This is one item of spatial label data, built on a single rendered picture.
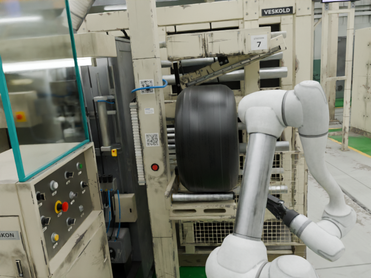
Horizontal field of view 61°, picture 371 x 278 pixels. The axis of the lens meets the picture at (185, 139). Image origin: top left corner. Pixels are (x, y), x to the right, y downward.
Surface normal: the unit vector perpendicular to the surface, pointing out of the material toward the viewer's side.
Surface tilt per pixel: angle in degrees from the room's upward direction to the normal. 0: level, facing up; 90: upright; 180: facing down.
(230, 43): 90
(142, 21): 90
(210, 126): 65
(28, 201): 90
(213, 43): 90
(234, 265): 58
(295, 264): 4
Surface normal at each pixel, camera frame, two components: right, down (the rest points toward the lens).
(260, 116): -0.60, -0.14
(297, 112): -0.46, 0.32
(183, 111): -0.39, -0.44
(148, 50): -0.11, 0.24
